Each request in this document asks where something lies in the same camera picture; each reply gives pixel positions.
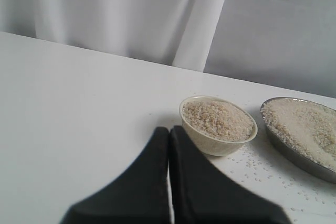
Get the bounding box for round steel plate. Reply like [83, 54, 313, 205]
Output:
[260, 97, 335, 183]

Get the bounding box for small cream ceramic bowl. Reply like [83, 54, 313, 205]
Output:
[179, 96, 258, 156]

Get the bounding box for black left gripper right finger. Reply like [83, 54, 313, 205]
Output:
[169, 126, 290, 223]

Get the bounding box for white backdrop curtain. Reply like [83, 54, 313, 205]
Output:
[1, 0, 335, 97]

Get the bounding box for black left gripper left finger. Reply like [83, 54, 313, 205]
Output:
[61, 127, 170, 224]

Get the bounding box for rice heap on plate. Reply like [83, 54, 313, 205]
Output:
[261, 98, 335, 170]

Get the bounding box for uncooked white rice grains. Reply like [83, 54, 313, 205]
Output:
[182, 100, 254, 142]

